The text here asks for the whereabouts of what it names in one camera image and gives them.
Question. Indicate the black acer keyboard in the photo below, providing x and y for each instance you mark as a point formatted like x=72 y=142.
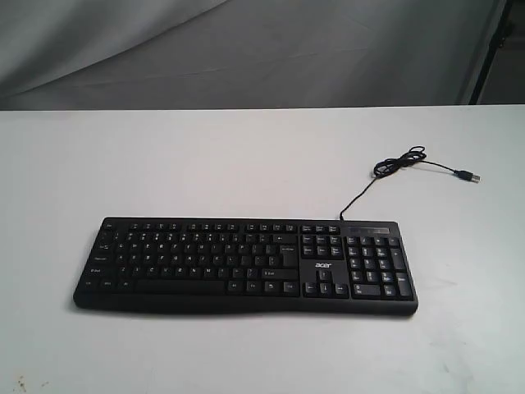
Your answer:
x=247 y=265

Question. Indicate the grey backdrop cloth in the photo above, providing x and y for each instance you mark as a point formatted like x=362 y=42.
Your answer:
x=123 y=55

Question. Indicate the black stand pole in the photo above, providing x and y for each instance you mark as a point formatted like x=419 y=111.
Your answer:
x=500 y=32

